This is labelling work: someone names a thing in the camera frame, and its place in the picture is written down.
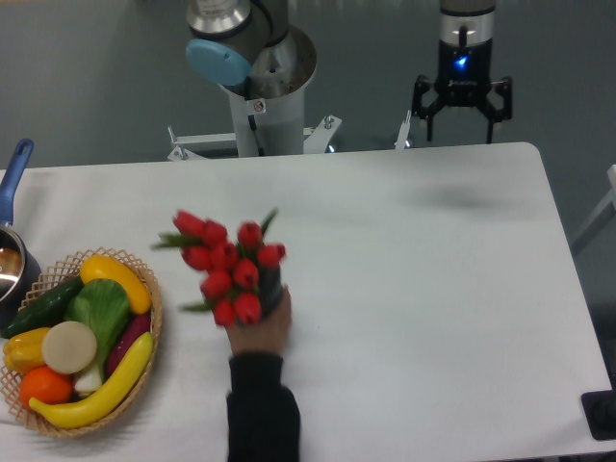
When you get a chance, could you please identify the green leafy cabbage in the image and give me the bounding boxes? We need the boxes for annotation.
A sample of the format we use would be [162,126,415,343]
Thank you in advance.
[64,279,131,398]

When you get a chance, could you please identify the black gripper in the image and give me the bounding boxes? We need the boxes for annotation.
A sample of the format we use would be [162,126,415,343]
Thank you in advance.
[411,12,513,144]

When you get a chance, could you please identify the green cucumber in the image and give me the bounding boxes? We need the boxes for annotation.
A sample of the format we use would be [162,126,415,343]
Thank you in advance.
[1,277,84,339]

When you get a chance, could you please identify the red tulip bouquet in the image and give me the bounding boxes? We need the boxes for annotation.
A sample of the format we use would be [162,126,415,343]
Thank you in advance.
[151,209,286,327]

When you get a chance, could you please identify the yellow squash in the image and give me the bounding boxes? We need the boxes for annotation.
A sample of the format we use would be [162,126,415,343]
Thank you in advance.
[79,255,151,315]

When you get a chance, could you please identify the black sleeved forearm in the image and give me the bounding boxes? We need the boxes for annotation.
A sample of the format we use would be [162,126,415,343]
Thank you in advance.
[226,352,301,461]

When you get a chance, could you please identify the purple sweet potato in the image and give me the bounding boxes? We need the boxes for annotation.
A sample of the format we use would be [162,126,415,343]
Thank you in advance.
[105,314,150,377]

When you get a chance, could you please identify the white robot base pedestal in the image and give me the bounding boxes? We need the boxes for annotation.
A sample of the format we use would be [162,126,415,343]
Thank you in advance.
[167,25,343,161]

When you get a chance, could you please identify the beige round disc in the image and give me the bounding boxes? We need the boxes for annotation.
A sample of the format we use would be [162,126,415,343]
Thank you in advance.
[41,321,97,374]

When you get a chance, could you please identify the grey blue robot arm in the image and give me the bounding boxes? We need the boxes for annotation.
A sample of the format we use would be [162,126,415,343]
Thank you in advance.
[186,1,513,147]

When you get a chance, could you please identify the yellow bell pepper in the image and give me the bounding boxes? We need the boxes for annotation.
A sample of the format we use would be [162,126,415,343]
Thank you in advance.
[3,327,51,375]

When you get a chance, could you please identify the white frame at right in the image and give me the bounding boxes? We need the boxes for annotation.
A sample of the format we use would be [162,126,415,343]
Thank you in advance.
[570,165,615,256]

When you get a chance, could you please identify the dark grey ribbed vase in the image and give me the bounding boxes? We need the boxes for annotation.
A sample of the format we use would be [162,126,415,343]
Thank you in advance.
[259,269,283,319]

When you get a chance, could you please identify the person's hand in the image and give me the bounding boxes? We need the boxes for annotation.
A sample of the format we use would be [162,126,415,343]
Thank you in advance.
[226,286,293,356]

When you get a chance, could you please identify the orange fruit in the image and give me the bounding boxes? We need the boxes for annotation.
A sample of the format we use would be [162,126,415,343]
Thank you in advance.
[19,366,73,408]

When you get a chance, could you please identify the black device at edge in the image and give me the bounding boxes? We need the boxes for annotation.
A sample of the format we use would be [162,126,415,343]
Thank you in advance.
[580,390,615,441]

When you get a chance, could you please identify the woven wicker basket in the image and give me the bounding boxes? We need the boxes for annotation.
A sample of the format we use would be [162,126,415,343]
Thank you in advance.
[1,247,163,438]

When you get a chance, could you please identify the yellow banana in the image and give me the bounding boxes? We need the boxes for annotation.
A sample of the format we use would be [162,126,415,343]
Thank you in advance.
[29,332,154,429]

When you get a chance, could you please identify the blue handled saucepan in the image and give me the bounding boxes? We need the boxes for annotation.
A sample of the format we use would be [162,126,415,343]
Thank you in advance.
[1,139,41,328]

